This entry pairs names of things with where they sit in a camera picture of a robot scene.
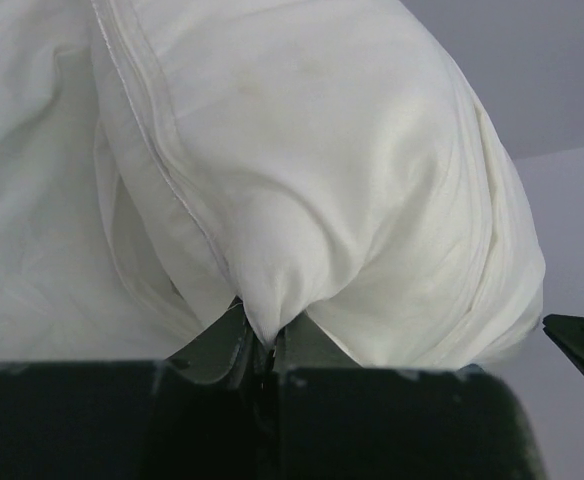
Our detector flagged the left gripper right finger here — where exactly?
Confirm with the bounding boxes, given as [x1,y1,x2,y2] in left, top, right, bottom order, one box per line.
[274,319,545,479]

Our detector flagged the white pillow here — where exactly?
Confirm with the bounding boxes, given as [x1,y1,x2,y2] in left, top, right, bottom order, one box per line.
[90,1,545,369]

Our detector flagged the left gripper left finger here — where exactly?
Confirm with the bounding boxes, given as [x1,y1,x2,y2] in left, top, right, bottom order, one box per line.
[0,307,258,479]

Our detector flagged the blue white plush pillowcase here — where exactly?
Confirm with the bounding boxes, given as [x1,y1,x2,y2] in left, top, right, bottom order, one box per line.
[0,1,234,361]

